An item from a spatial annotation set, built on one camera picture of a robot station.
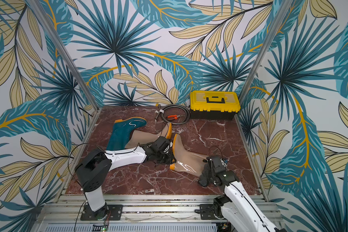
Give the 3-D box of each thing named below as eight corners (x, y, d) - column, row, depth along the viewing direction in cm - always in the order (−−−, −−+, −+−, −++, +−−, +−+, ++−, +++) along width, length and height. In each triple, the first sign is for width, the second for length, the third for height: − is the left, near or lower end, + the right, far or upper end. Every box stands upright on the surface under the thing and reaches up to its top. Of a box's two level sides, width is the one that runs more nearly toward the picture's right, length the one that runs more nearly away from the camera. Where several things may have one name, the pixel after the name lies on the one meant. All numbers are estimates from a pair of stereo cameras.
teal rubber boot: (108, 150, 98) (104, 144, 92) (116, 123, 112) (113, 116, 106) (141, 150, 98) (139, 145, 92) (145, 123, 113) (144, 117, 107)
